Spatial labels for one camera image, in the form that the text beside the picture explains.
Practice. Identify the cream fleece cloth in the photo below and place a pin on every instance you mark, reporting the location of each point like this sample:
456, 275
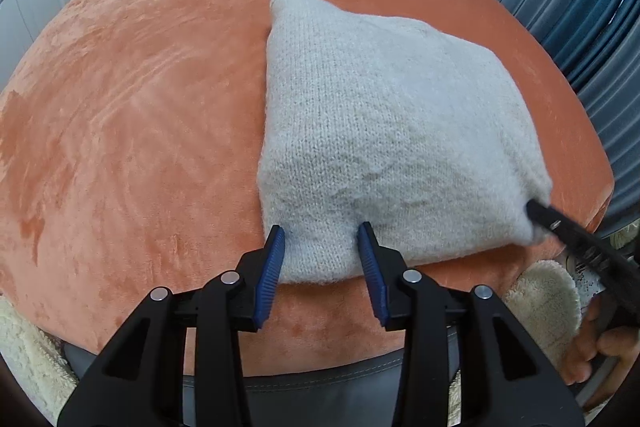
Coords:
30, 357
545, 307

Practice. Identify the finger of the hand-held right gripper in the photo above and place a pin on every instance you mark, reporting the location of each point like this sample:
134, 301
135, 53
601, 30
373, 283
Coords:
552, 222

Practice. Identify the person's right hand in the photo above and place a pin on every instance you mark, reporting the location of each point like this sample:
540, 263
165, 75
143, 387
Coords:
620, 352

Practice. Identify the grey sweater with black hearts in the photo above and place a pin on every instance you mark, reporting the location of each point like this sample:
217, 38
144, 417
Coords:
390, 132

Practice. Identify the orange plush blanket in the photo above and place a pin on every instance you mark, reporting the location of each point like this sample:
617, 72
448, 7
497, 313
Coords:
125, 132

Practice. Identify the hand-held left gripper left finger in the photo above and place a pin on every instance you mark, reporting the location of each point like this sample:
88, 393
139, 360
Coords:
267, 277

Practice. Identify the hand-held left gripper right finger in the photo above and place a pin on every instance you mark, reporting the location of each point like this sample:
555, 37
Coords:
372, 277

